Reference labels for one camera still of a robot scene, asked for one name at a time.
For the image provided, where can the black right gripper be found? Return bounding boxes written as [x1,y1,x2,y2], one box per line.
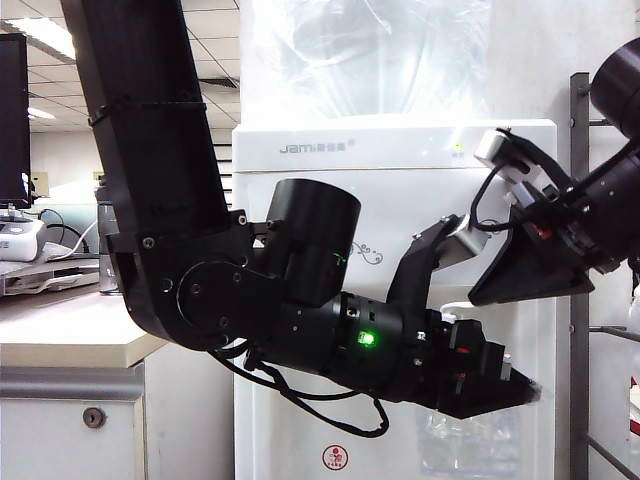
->
[467,185,604,307]

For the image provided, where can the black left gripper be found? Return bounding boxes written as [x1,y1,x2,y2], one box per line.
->
[399,310,544,419]

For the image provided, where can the white tap blue ring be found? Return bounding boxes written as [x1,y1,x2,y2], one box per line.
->
[442,301,474,321]

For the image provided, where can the white water dispenser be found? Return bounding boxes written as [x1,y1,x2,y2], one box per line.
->
[230,119,559,480]

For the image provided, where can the bagged clear water jug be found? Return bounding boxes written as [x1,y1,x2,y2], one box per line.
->
[249,0,494,124]

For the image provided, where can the white desk with drawer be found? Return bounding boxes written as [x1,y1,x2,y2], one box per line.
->
[0,289,236,480]

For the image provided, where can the grey desk tray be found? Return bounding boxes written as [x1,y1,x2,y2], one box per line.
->
[0,257,101,299]

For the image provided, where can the dark metal rack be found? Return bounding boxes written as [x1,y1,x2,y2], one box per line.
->
[569,72,640,480]

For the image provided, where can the grey bottle dark lid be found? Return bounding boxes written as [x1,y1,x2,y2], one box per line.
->
[97,199,121,296]

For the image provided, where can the white desktop device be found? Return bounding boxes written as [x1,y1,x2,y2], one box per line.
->
[0,219,49,262]

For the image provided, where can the black computer monitor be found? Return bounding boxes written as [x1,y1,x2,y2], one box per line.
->
[0,33,35,210]

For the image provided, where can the long ceiling light panel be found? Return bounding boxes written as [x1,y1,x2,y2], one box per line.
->
[0,18,76,64]

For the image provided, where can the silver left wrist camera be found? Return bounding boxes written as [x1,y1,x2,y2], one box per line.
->
[439,214,490,271]

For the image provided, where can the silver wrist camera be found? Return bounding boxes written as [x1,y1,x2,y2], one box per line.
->
[439,214,490,271]
[473,128,544,201]

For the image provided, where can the black right camera cable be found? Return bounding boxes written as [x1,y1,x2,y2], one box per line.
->
[472,164,516,234]

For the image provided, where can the black right camera bracket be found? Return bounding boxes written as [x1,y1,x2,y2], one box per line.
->
[494,128,576,196]

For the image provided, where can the black camera bracket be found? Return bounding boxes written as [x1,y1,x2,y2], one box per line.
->
[387,213,474,314]
[494,128,576,196]

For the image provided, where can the black left camera bracket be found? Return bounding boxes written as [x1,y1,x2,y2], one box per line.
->
[387,213,474,314]

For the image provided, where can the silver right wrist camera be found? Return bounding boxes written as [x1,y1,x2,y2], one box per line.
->
[473,128,544,201]

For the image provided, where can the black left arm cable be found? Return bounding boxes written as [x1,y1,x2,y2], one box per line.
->
[209,344,391,439]

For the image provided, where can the black wall rack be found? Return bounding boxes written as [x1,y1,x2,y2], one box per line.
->
[212,139,235,209]

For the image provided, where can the white desk cable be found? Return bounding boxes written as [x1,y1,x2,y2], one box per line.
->
[64,219,101,259]

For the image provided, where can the black desk cable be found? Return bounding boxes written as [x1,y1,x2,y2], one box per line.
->
[39,208,101,256]

